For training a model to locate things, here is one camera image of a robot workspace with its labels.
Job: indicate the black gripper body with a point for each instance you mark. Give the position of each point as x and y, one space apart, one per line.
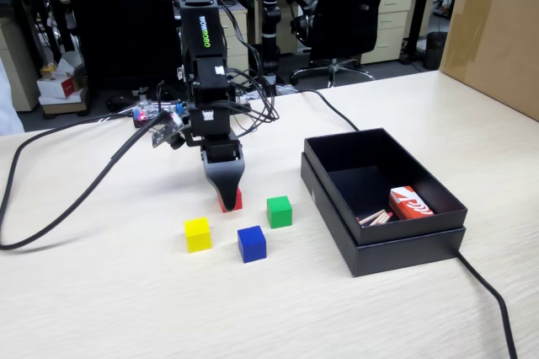
210 123

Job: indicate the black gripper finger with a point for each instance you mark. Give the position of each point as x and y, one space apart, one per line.
227 182

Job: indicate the red wooden cube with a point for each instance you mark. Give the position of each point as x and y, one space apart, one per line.
239 201

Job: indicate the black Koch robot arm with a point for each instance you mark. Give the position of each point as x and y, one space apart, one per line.
204 34

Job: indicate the green wooden cube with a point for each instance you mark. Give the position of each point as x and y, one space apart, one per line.
279 212

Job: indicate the yellow wooden cube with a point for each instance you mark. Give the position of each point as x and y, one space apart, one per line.
198 236

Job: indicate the blue wooden cube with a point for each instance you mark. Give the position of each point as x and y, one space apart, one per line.
252 246

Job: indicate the robot controller circuit board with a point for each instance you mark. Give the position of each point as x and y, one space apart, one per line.
143 114

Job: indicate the black segmented pole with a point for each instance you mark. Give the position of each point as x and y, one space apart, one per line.
270 39

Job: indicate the black cardboard box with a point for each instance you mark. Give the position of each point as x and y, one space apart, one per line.
358 152

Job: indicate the black high-back office chair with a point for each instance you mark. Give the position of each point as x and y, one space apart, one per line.
122 17

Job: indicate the flat brown carton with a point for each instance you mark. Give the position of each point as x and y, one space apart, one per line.
63 107

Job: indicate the wooden match red tip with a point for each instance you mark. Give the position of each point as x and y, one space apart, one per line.
372 215
377 218
383 220

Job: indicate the open white carton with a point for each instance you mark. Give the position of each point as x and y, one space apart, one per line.
69 62

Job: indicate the white red small carton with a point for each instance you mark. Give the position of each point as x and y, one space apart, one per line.
52 87

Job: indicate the black mesh office chair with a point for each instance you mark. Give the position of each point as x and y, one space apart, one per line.
349 9

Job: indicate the orange white matchbox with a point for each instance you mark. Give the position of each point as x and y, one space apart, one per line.
410 204

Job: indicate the black open box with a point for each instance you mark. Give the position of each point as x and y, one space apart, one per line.
404 255

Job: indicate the standing person white clothing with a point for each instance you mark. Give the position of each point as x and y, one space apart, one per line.
8 102

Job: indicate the black mesh trash bin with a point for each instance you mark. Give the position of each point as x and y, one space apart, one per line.
436 51

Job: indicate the large brown cardboard box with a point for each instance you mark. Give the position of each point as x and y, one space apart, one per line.
497 51

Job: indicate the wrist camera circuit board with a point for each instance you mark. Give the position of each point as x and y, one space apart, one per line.
166 131

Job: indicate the beige drawer pedestal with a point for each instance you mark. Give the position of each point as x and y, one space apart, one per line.
17 39
393 17
238 26

